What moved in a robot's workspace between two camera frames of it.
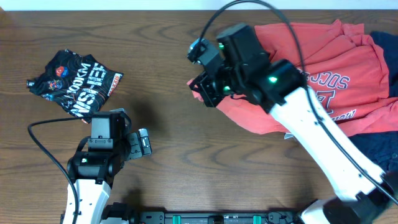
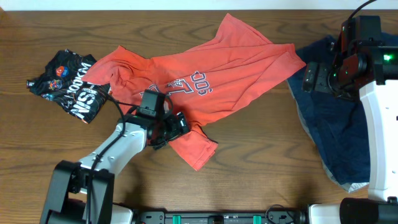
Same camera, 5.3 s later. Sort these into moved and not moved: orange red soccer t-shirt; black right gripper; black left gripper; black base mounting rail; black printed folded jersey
Moved: orange red soccer t-shirt; black right gripper; black left gripper
Not moved: black printed folded jersey; black base mounting rail
